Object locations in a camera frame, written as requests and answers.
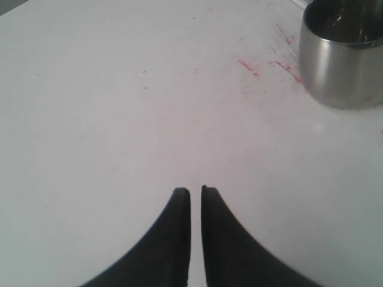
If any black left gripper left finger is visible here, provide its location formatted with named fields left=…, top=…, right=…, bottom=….
left=84, top=188, right=191, bottom=286

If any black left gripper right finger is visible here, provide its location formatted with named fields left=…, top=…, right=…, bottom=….
left=201, top=185, right=311, bottom=286

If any stainless steel cup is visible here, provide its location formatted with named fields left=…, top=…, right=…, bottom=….
left=298, top=1, right=382, bottom=109

